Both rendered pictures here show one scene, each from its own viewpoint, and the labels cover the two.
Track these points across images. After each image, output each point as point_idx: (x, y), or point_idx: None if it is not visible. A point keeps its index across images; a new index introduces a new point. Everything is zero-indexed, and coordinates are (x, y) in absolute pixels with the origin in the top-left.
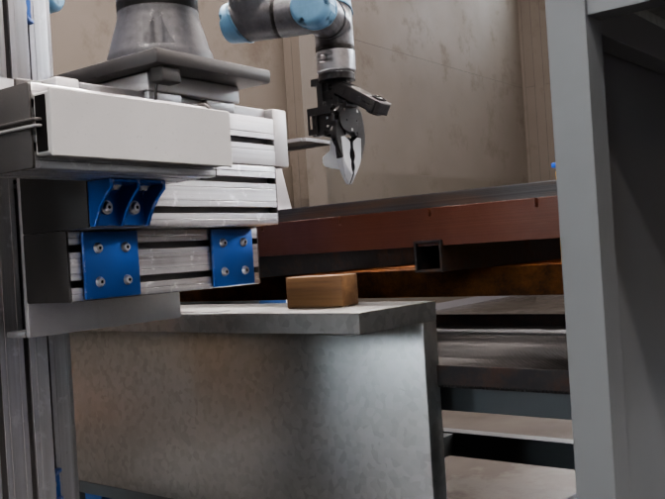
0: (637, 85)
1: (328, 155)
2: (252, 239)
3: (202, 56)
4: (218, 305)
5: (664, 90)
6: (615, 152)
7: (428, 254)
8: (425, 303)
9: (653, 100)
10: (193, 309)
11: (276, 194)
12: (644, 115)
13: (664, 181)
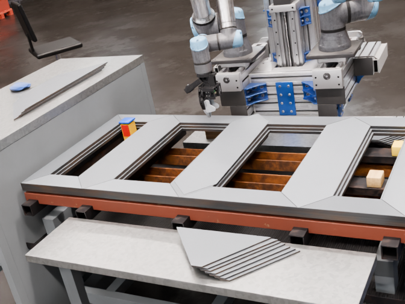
0: (122, 88)
1: (215, 103)
2: (232, 109)
3: (220, 52)
4: (267, 142)
5: (111, 94)
6: (134, 97)
7: (181, 132)
8: (185, 140)
9: (116, 94)
10: (269, 135)
11: (220, 97)
12: (121, 95)
13: (119, 114)
